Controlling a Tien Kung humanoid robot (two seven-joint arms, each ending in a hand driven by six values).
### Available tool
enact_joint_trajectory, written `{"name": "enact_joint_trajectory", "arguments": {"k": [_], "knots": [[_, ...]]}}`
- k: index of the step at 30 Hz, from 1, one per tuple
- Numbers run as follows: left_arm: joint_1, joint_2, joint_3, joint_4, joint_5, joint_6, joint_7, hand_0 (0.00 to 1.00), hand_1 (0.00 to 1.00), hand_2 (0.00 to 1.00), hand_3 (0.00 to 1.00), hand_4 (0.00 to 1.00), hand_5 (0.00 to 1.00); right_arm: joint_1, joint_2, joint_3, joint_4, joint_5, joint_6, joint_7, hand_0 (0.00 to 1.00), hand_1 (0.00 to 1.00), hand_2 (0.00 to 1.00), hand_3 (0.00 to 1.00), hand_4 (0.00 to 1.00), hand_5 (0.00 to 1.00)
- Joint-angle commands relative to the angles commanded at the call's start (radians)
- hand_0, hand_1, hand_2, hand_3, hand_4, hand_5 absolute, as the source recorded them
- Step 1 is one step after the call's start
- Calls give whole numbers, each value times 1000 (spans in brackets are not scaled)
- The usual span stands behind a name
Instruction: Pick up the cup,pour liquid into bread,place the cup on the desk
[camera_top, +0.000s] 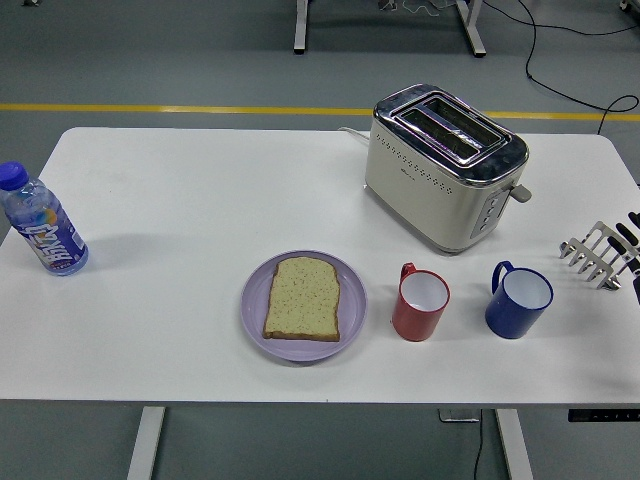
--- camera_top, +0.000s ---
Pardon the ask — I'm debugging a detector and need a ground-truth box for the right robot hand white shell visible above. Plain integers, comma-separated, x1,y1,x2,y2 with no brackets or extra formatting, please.
606,211,640,306

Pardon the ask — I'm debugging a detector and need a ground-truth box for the blue enamel cup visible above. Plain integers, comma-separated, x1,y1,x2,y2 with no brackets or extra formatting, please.
484,260,555,340

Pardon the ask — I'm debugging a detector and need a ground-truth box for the red enamel cup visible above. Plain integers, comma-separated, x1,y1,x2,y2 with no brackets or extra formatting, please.
391,261,451,343

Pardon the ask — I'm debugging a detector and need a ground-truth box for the bread slice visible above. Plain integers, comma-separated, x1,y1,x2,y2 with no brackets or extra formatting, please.
262,256,342,344

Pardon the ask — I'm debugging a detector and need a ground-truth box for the metal toast rack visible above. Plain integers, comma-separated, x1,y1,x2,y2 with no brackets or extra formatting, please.
558,220,640,292

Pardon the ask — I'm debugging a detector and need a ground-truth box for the black table control panel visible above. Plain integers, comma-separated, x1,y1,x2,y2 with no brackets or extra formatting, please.
567,408,640,424

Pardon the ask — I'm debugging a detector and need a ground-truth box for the cream and chrome toaster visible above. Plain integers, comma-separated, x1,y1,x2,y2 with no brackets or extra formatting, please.
363,83,533,256

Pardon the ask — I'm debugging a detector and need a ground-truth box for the white background table leg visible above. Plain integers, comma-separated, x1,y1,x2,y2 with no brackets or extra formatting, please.
293,0,310,56
455,0,488,58

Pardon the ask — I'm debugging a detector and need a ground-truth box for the purple round plate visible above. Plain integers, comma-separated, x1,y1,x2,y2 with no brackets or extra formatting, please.
240,249,369,364

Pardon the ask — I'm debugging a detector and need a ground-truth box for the plastic bottle blue label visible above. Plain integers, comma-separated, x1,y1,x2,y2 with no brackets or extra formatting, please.
0,160,90,277

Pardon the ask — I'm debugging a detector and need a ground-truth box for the black cable under table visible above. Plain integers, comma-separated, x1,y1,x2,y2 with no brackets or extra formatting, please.
472,422,487,480

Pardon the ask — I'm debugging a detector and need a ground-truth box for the grey bracket under table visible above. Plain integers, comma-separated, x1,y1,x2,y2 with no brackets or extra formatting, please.
438,408,481,424

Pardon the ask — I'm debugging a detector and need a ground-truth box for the black floor cable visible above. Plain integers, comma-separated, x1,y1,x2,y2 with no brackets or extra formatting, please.
517,0,640,135
482,0,640,37

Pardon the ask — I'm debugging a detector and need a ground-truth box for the white toaster cord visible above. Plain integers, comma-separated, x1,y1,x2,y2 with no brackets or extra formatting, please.
337,126,372,146

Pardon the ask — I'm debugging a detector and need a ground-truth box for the white floor cable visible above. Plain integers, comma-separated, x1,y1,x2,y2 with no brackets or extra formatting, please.
377,0,454,15

